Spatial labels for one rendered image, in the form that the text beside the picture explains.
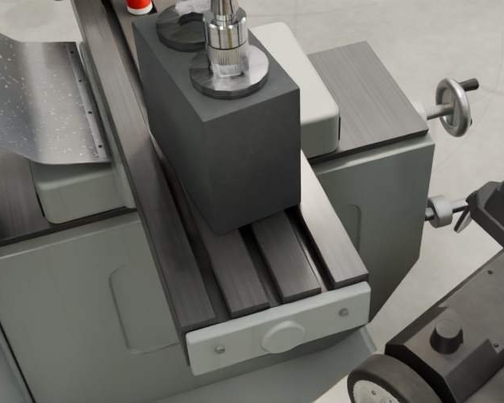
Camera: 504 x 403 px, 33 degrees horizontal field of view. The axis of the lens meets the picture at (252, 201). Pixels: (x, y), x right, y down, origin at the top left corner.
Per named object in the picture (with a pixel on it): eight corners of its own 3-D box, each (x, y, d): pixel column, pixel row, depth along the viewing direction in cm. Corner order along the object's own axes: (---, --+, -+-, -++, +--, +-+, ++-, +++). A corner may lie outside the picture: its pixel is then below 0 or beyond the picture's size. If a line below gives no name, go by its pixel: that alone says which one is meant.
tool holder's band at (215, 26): (214, 6, 95) (213, -2, 94) (254, 14, 93) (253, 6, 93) (196, 30, 92) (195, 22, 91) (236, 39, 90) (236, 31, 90)
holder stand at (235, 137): (229, 105, 123) (218, -18, 109) (303, 203, 109) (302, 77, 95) (150, 133, 120) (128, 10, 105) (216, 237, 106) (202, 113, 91)
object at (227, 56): (218, 48, 99) (214, 6, 95) (256, 56, 97) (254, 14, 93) (200, 72, 96) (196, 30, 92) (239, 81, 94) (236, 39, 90)
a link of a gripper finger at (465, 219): (470, 223, 104) (490, 195, 99) (454, 237, 103) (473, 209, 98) (461, 214, 105) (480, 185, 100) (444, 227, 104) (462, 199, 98)
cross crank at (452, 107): (455, 107, 175) (462, 60, 166) (483, 144, 167) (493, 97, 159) (382, 125, 172) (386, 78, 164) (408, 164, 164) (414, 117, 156)
